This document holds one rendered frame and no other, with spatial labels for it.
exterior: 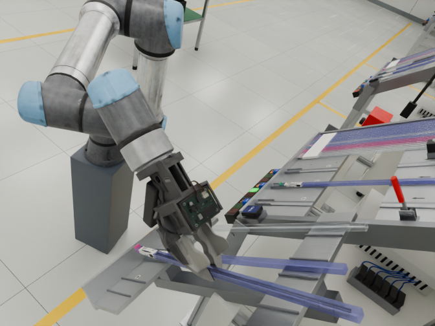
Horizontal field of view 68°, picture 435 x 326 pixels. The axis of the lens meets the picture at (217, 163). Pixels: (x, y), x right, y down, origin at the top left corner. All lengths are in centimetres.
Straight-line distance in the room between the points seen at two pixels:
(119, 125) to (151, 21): 45
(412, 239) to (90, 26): 82
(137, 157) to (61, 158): 164
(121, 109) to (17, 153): 171
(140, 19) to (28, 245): 121
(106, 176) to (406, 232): 97
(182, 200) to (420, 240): 53
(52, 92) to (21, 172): 146
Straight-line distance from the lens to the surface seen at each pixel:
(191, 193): 48
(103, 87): 51
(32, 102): 63
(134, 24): 91
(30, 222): 184
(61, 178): 201
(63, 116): 62
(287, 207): 98
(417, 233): 80
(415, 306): 130
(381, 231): 82
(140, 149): 49
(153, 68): 99
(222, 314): 74
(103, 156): 127
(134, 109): 50
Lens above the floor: 147
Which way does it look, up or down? 41 degrees down
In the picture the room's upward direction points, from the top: 20 degrees clockwise
